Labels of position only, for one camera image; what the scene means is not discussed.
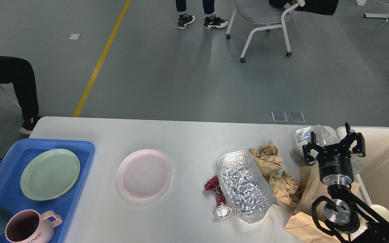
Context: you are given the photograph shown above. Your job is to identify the pink ribbed mug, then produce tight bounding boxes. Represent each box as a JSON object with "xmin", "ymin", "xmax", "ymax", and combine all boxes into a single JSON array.
[{"xmin": 5, "ymin": 209, "xmax": 63, "ymax": 243}]

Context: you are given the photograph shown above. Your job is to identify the small silver foil bag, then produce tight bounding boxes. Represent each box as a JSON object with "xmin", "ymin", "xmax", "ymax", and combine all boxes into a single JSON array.
[{"xmin": 293, "ymin": 125, "xmax": 363, "ymax": 175}]

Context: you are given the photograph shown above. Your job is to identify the crumpled brown paper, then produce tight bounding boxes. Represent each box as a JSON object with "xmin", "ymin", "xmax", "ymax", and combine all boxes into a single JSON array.
[
  {"xmin": 269, "ymin": 170, "xmax": 301, "ymax": 208},
  {"xmin": 249, "ymin": 140, "xmax": 283, "ymax": 181}
]

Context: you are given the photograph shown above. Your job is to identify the walking person black sneakers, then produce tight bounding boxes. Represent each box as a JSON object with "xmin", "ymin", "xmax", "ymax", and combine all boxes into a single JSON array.
[{"xmin": 175, "ymin": 0, "xmax": 228, "ymax": 29}]

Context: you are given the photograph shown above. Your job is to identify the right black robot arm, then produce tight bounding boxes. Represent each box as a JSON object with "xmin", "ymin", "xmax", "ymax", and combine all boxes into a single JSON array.
[{"xmin": 302, "ymin": 123, "xmax": 389, "ymax": 243}]

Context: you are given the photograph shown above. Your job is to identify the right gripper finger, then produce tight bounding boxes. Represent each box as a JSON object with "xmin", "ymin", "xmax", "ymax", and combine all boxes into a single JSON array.
[
  {"xmin": 339, "ymin": 123, "xmax": 366, "ymax": 157},
  {"xmin": 302, "ymin": 131, "xmax": 322, "ymax": 165}
]

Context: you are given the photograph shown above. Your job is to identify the crumpled brown paper upper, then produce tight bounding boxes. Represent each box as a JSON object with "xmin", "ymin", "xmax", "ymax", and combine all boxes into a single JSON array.
[{"xmin": 249, "ymin": 140, "xmax": 283, "ymax": 181}]

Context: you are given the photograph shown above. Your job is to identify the light green plate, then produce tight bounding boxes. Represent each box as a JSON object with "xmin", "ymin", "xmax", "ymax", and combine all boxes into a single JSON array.
[{"xmin": 20, "ymin": 148, "xmax": 81, "ymax": 201}]

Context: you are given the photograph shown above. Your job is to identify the crumpled brown paper lower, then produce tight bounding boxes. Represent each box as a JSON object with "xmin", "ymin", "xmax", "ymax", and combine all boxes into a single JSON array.
[{"xmin": 269, "ymin": 170, "xmax": 301, "ymax": 208}]

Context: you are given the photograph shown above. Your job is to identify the grey white office chair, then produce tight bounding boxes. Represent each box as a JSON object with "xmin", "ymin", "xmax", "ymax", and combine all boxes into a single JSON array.
[{"xmin": 226, "ymin": 0, "xmax": 306, "ymax": 63}]

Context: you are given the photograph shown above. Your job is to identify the crushed red can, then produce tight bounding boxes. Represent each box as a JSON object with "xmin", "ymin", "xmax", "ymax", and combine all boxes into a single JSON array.
[{"xmin": 204, "ymin": 176, "xmax": 232, "ymax": 219}]

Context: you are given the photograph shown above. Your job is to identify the person in black left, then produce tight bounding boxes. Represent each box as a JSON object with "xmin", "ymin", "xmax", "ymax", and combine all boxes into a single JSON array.
[{"xmin": 0, "ymin": 56, "xmax": 41, "ymax": 163}]

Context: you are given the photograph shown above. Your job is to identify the white paper cup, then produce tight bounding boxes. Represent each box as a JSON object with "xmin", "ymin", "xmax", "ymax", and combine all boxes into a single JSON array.
[{"xmin": 370, "ymin": 204, "xmax": 389, "ymax": 222}]

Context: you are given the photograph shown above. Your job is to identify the flat brown paper bag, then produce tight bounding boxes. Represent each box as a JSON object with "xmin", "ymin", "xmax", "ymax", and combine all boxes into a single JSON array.
[{"xmin": 284, "ymin": 164, "xmax": 339, "ymax": 243}]

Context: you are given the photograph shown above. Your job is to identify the pink plate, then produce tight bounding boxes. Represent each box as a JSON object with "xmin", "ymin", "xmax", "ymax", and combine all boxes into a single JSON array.
[{"xmin": 116, "ymin": 149, "xmax": 172, "ymax": 200}]

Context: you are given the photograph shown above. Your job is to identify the large silver foil bag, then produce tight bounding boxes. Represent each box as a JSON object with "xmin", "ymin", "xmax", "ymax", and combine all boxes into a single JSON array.
[{"xmin": 215, "ymin": 150, "xmax": 279, "ymax": 224}]

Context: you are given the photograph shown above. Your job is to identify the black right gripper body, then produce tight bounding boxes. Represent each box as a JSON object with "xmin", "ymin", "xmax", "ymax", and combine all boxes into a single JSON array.
[{"xmin": 316, "ymin": 145, "xmax": 355, "ymax": 184}]

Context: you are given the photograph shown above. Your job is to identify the white desk leg base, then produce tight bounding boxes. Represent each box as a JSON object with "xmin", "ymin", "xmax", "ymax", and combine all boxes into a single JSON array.
[{"xmin": 364, "ymin": 0, "xmax": 389, "ymax": 21}]

